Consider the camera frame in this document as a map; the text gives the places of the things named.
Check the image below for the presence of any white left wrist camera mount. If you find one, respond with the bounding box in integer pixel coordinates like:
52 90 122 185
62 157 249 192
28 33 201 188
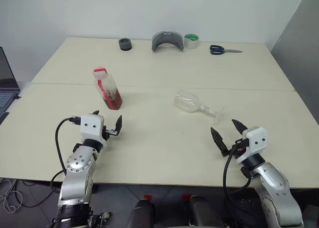
80 114 108 148

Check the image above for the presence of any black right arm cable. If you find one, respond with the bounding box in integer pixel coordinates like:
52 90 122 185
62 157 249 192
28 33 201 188
222 144 252 206

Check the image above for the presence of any grey curved visor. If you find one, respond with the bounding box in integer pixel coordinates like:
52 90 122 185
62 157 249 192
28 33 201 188
151 31 185 53

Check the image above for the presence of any thin black floor cable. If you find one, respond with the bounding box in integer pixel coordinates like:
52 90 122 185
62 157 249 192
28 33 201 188
16 180 61 209

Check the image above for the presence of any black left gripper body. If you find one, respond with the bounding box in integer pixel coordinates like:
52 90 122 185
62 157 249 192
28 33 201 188
102 125 119 140

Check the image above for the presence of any dark laptop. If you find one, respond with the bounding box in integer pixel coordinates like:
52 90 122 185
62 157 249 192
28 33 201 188
0 46 21 125

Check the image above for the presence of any black round cap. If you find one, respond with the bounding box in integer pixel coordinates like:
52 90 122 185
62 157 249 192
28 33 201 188
118 38 133 52

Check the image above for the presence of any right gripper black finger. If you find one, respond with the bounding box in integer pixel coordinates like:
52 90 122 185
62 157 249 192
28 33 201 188
210 127 229 156
231 118 249 134

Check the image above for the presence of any clear plastic wine glass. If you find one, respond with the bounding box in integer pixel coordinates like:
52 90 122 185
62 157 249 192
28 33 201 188
173 90 225 125

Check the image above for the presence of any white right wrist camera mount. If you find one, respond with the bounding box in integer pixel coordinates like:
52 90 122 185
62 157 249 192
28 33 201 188
235 125 268 165

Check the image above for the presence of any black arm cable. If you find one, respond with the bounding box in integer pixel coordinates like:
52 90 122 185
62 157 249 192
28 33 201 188
222 144 252 206
50 115 82 189

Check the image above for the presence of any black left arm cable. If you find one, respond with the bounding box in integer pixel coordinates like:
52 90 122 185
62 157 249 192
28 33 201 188
50 115 82 189

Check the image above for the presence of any white floor cable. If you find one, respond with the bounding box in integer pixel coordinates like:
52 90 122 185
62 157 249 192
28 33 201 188
0 177 23 213

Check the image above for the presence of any tape roll with green core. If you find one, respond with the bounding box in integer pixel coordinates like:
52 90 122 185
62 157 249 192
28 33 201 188
184 33 200 50

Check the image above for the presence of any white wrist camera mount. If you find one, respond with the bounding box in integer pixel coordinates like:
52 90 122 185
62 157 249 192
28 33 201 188
80 114 108 148
235 125 268 165

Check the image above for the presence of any plastic bottle with red liquid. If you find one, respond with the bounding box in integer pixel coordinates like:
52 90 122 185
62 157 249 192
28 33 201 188
93 73 124 111

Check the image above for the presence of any grey partition panel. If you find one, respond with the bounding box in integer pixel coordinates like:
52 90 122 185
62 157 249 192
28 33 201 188
270 0 319 129

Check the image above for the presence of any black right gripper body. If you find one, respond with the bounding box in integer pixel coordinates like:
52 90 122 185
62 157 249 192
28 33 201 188
222 137 250 158

